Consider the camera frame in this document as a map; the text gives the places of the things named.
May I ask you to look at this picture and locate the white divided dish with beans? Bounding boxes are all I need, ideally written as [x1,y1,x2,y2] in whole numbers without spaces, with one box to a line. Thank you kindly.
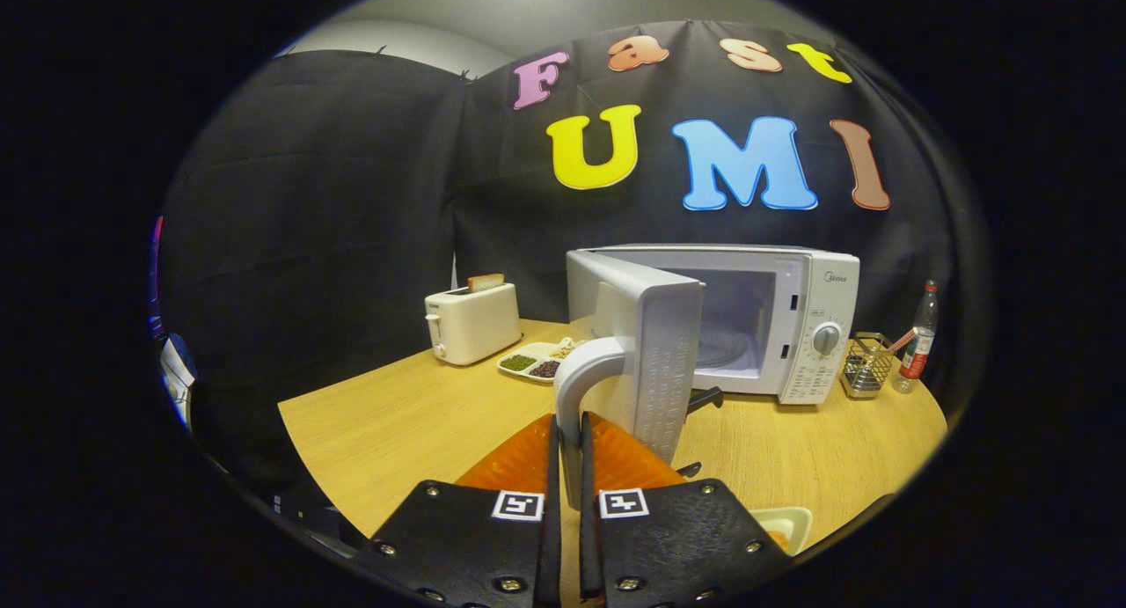
[497,337,577,385]

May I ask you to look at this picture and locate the clear plastic bottle red label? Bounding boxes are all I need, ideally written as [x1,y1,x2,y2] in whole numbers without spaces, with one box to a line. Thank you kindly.
[893,280,940,394]

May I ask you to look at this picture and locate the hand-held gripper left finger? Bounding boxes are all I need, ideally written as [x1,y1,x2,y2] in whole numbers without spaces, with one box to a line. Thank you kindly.
[365,413,562,608]

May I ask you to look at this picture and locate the small white square dish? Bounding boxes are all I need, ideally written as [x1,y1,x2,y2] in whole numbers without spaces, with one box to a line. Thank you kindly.
[748,506,814,558]

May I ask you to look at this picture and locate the metal wire basket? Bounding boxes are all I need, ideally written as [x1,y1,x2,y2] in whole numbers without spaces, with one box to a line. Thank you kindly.
[842,331,894,400]

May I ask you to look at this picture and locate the white microwave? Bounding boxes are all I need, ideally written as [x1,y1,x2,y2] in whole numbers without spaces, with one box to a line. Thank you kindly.
[554,243,861,512]

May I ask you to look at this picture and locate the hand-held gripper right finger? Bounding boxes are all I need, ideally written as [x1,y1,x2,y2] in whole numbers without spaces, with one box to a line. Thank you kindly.
[578,412,797,608]

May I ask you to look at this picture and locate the cream toaster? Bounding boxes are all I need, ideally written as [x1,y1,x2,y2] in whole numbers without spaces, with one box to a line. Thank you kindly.
[424,281,523,367]

